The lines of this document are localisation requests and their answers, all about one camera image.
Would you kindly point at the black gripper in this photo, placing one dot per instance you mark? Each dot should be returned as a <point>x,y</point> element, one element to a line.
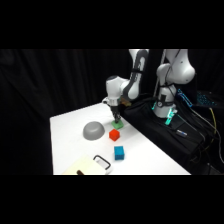
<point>114,106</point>

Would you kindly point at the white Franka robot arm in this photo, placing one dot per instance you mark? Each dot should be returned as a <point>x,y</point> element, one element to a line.
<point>115,86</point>

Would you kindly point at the green triangle block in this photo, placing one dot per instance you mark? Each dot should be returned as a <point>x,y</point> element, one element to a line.
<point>117,125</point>

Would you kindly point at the red cube block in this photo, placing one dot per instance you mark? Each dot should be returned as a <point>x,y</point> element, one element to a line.
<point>114,135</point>

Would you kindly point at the grey plastic bowl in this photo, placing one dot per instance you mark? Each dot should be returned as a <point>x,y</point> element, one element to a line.
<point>93,131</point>

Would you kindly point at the blue cube block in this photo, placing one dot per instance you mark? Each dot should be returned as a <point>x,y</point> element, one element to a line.
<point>119,153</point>

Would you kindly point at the small green light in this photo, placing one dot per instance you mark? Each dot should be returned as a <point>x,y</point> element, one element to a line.
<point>154,106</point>

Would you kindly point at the black covered robot stand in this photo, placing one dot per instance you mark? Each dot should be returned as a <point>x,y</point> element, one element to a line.
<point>156,133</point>

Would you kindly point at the black curtain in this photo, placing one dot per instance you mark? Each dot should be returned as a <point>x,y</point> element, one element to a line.
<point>40,83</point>

